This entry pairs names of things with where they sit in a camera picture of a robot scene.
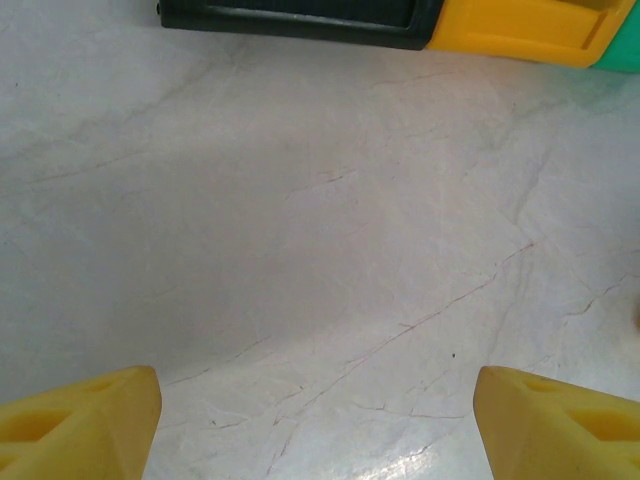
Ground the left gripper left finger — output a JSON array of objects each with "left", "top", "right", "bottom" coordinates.
[{"left": 0, "top": 364, "right": 164, "bottom": 480}]

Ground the green plastic bin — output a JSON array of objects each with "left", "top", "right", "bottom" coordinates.
[{"left": 589, "top": 19, "right": 640, "bottom": 75}]

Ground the black plastic bin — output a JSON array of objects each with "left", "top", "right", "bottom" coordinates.
[{"left": 155, "top": 0, "right": 446, "bottom": 51}]

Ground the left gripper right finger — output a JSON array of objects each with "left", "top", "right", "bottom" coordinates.
[{"left": 472, "top": 364, "right": 640, "bottom": 480}]

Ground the yellow plastic bin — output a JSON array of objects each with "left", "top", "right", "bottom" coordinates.
[{"left": 424, "top": 0, "right": 640, "bottom": 69}]

